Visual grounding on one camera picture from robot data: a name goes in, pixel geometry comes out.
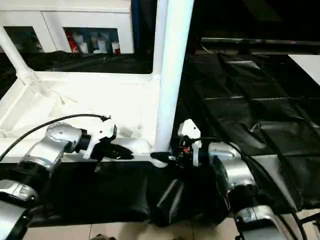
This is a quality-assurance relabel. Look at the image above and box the white plastic table top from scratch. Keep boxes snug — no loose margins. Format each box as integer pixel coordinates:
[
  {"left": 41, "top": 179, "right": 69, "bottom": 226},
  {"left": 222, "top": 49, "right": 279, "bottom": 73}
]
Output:
[{"left": 0, "top": 71, "right": 171, "bottom": 169}]

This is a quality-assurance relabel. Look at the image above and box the white plastic table leg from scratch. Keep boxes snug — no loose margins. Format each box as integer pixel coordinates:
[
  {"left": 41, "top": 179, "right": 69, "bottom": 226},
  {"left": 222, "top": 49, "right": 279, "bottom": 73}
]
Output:
[
  {"left": 151, "top": 0, "right": 169, "bottom": 82},
  {"left": 0, "top": 25, "right": 39, "bottom": 84},
  {"left": 149, "top": 0, "right": 195, "bottom": 162}
]

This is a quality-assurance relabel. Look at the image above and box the black table mat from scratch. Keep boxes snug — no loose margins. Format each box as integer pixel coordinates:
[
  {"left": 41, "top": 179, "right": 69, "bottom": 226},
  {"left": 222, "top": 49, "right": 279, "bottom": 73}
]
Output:
[{"left": 0, "top": 50, "right": 320, "bottom": 228}]

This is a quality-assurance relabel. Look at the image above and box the white glass door cabinet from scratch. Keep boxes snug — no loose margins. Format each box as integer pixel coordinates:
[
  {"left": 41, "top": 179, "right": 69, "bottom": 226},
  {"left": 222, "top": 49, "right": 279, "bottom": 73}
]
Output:
[{"left": 0, "top": 0, "right": 136, "bottom": 55}]

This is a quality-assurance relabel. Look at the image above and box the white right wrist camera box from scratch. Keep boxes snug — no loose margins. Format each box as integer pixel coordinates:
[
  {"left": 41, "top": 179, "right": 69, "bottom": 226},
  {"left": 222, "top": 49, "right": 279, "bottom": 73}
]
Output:
[{"left": 177, "top": 118, "right": 203, "bottom": 167}]

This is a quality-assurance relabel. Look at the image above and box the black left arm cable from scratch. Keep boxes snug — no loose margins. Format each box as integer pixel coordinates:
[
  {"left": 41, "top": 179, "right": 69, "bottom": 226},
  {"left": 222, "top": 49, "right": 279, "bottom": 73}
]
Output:
[{"left": 0, "top": 113, "right": 112, "bottom": 164}]

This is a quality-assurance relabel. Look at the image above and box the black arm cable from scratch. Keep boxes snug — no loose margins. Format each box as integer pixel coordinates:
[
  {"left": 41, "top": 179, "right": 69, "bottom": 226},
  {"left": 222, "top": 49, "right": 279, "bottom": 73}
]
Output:
[
  {"left": 0, "top": 113, "right": 112, "bottom": 164},
  {"left": 192, "top": 138, "right": 309, "bottom": 240}
]

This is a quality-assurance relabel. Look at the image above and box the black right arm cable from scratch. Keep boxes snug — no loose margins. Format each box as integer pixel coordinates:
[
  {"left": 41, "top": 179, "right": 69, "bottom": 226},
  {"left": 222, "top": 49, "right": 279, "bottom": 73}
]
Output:
[{"left": 192, "top": 138, "right": 309, "bottom": 240}]

